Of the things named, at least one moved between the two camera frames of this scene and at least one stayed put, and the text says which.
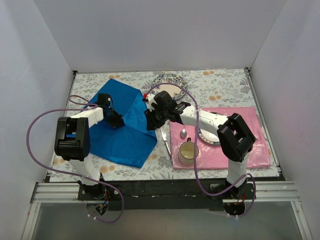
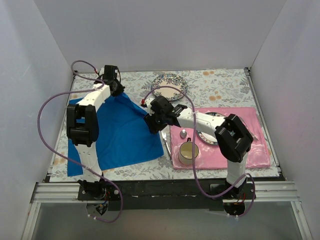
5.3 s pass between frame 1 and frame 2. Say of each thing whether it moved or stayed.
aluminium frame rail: stayed
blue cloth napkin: moved
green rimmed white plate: stayed
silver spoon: stayed
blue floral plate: stayed
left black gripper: moved
